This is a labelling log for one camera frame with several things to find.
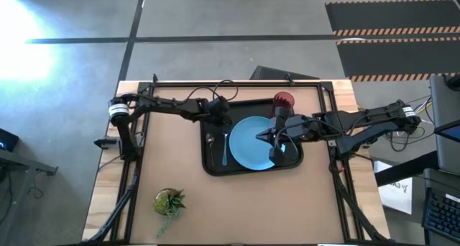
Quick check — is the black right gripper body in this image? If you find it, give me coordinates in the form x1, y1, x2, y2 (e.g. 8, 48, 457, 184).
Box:
268, 107, 324, 167

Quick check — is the grey laptop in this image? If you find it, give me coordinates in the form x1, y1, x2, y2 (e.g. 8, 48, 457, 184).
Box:
428, 74, 460, 176

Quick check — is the black aluminium table frame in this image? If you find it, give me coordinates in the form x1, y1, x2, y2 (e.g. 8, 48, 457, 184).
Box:
80, 73, 393, 245

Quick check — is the black box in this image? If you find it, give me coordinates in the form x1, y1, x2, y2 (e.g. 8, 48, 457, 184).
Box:
249, 65, 321, 81

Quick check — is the silver aluminium bracket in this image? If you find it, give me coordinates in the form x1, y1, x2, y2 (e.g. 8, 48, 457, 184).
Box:
93, 137, 121, 150

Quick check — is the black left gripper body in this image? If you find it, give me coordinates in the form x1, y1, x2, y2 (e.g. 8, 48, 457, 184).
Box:
205, 96, 233, 127

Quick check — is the black keyboard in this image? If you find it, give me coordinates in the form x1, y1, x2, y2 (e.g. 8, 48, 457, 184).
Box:
421, 187, 460, 244

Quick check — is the red faceted plastic cup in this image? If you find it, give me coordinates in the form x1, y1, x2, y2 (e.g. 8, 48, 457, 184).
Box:
272, 91, 296, 118

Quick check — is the black orange-striped floor mat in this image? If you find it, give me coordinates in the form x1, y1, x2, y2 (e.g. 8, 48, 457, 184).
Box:
325, 0, 460, 37
336, 37, 460, 83

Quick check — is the black plastic tray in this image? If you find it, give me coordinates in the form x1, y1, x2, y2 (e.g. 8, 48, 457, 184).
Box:
200, 98, 305, 177

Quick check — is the computer tower with blue fans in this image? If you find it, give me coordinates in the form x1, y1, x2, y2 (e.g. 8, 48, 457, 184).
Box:
0, 127, 20, 153

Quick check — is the small potted green plant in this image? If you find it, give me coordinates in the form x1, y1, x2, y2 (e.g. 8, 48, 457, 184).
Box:
152, 187, 187, 239

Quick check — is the blue round plate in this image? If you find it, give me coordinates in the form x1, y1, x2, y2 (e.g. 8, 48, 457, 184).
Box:
229, 116, 288, 171

